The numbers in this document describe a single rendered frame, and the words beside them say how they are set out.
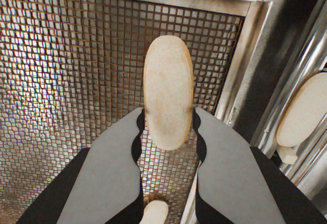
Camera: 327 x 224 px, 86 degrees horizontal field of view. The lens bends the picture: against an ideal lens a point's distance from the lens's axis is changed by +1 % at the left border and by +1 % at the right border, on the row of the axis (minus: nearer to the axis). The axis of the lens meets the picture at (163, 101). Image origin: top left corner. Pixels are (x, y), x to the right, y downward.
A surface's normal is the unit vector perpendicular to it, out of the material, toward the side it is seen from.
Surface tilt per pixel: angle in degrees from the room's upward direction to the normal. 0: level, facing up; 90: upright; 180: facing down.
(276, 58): 0
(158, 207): 21
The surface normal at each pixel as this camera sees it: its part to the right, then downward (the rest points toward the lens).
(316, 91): -0.28, 0.45
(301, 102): -0.55, 0.30
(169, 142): 0.08, 0.58
